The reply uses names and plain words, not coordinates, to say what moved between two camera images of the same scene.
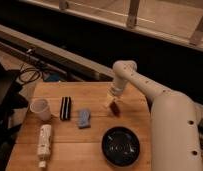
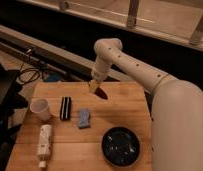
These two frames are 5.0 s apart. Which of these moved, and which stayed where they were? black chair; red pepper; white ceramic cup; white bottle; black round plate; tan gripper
Moved: red pepper; tan gripper
Stayed: white ceramic cup; black chair; white bottle; black round plate
